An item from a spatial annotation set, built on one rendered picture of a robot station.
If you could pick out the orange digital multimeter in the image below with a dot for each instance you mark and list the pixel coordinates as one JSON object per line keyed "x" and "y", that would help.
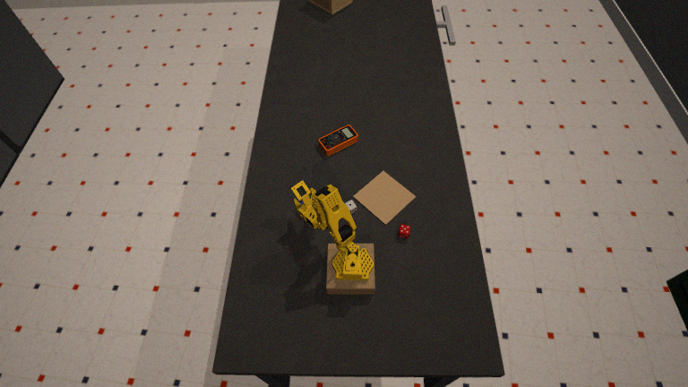
{"x": 338, "y": 140}

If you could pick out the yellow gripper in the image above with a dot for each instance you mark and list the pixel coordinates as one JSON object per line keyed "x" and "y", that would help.
{"x": 302, "y": 192}

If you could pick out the red die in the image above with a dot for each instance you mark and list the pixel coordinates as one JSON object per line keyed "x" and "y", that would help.
{"x": 404, "y": 231}

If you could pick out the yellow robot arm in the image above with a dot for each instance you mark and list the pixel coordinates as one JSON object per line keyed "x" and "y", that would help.
{"x": 328, "y": 216}

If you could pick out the peach flat mat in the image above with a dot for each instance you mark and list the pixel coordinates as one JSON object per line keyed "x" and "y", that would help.
{"x": 384, "y": 197}

